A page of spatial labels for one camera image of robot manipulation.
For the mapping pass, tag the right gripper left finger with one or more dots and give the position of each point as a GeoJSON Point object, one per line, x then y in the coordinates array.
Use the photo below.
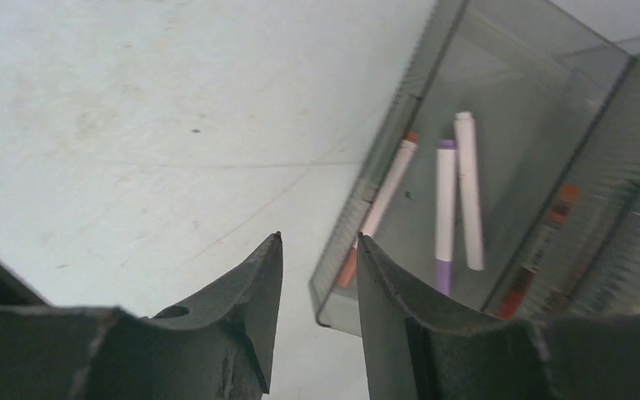
{"type": "Point", "coordinates": [217, 343]}

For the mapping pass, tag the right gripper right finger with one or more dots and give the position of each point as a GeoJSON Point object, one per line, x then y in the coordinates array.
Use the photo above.
{"type": "Point", "coordinates": [420, 344]}

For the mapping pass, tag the red marker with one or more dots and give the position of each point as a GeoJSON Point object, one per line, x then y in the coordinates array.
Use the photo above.
{"type": "Point", "coordinates": [555, 217]}

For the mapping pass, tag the brown cap marker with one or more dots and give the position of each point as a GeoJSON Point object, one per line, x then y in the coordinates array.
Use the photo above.
{"type": "Point", "coordinates": [379, 206]}

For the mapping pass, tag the purple cap marker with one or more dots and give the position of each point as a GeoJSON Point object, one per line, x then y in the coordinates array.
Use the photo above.
{"type": "Point", "coordinates": [446, 176]}

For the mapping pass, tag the clear plastic drawer cabinet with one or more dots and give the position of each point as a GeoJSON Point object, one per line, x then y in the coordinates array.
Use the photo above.
{"type": "Point", "coordinates": [535, 76]}

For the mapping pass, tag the white marker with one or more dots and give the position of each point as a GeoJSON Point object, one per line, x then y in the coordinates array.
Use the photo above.
{"type": "Point", "coordinates": [467, 157]}

